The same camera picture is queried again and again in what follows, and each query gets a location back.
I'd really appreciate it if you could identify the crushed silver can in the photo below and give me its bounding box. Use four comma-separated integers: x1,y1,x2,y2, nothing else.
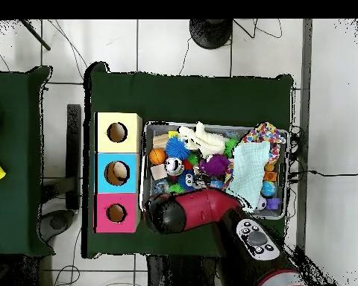
163,156,185,177

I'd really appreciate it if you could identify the black round stand base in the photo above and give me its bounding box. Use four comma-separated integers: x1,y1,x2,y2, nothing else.
189,19,234,50

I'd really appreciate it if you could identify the colourful dotted cloth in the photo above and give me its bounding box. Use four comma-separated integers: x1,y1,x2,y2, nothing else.
222,121,287,191

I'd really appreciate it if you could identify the black rod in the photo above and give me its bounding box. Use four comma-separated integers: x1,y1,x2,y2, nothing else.
19,19,52,51

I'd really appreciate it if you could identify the blue spiky rubber ball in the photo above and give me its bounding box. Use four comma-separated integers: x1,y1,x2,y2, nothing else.
165,136,192,160

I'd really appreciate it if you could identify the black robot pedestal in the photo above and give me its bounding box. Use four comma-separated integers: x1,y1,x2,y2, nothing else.
145,254,222,286

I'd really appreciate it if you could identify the silver wire mesh bin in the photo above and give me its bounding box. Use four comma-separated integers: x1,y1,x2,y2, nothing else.
141,120,289,220

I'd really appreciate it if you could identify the black cable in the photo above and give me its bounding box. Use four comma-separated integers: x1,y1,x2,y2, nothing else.
289,169,358,177

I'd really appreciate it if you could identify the orange toy basketball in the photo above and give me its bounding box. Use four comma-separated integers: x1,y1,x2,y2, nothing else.
148,147,168,165

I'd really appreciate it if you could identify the purple spiky rubber toy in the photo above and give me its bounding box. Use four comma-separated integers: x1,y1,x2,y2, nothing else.
198,153,230,177

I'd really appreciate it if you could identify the grey stand foot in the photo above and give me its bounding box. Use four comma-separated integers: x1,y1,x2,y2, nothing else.
38,209,76,242

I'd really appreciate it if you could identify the wooden three-hole sorting box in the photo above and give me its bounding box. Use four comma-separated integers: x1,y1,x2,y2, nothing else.
94,112,143,234

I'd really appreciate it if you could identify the small globe ball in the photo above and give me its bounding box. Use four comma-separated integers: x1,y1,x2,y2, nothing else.
260,180,277,198

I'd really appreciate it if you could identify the dark green side-table cloth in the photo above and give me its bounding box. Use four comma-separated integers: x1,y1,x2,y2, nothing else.
0,66,55,258

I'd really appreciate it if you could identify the dark green tablecloth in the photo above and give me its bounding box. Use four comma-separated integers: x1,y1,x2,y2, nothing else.
81,61,295,259

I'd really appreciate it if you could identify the black flat panel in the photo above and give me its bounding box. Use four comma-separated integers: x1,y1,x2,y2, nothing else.
66,104,82,211

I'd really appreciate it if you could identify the blue spiky ball with eyes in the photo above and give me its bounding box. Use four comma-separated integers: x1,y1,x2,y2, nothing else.
177,169,199,191

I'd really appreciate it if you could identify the mint green knitted cloth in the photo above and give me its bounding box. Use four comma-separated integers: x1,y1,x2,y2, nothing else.
224,141,271,214

